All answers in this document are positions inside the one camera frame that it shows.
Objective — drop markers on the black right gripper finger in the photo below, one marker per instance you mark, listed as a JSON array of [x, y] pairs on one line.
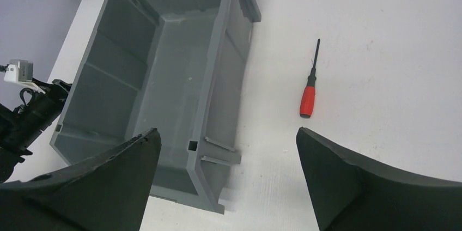
[[350, 191]]

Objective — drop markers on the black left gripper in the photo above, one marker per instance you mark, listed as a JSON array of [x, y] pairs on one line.
[[108, 191]]

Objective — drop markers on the red black screwdriver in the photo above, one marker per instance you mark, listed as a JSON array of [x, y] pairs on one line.
[[308, 97]]

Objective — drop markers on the grey plastic bin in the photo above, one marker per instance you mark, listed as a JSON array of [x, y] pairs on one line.
[[176, 65]]

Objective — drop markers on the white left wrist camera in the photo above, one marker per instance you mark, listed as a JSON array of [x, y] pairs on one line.
[[20, 72]]

